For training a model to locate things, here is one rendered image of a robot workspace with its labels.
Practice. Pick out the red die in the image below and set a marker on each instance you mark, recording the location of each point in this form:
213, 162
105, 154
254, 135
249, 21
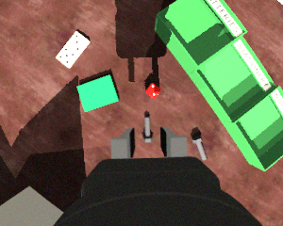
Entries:
153, 90

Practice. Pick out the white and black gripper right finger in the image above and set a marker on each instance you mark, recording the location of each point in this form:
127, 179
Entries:
171, 144

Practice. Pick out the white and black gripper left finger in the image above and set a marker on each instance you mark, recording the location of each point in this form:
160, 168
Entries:
123, 146

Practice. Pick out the white domino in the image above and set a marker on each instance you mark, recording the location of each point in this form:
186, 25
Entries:
72, 50

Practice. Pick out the green three-compartment bin rack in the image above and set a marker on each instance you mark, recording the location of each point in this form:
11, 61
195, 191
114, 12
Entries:
197, 27

